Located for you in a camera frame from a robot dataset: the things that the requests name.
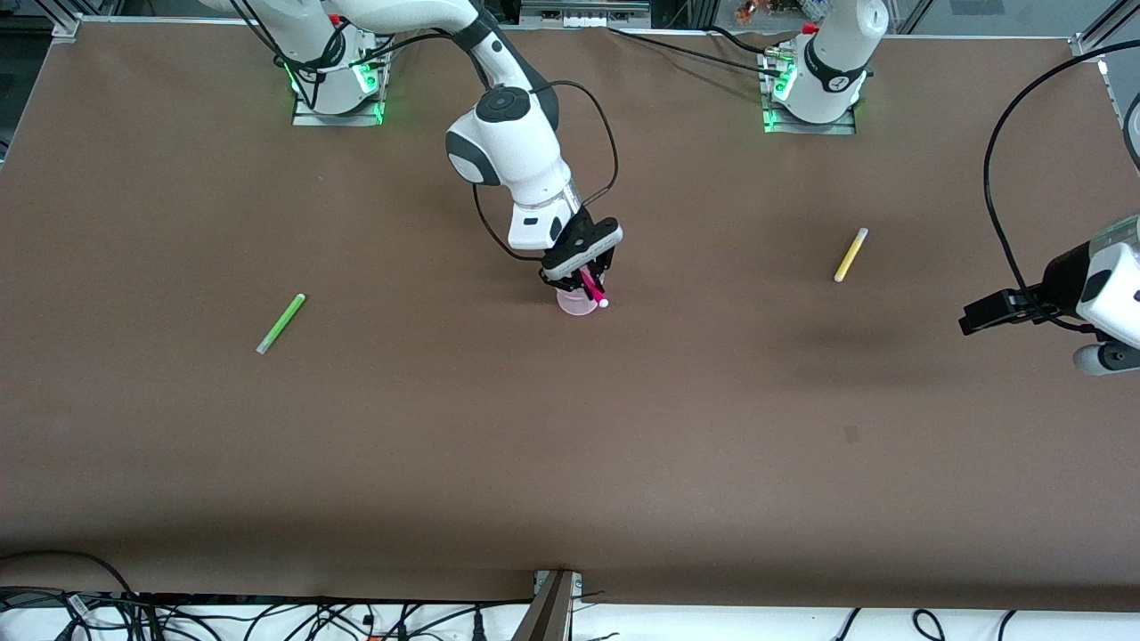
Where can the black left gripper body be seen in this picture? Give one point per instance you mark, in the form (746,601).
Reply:
(1054,283)

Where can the pink marker pen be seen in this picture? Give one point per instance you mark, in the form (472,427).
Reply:
(592,287)

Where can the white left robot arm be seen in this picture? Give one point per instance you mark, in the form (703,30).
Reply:
(828,62)

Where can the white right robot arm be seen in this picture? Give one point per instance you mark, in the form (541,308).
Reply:
(512,151)

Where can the pink cup pen holder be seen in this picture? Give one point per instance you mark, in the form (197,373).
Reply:
(574,308)

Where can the yellow marker pen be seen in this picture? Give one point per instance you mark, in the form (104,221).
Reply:
(850,255)

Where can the grey metal box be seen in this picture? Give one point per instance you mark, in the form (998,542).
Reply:
(583,11)

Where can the green marker pen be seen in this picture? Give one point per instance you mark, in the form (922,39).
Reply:
(280,324)

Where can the brown support beam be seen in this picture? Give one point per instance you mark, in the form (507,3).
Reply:
(548,616)

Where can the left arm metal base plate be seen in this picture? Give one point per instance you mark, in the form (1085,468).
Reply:
(810,128)

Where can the aluminium frame profile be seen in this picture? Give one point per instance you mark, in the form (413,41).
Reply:
(1100,36)

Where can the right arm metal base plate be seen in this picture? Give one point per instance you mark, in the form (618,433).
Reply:
(338,118)

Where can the metal beam bracket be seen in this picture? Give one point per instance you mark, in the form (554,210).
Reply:
(577,583)

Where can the metal corner bracket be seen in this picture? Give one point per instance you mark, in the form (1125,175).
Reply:
(67,27)

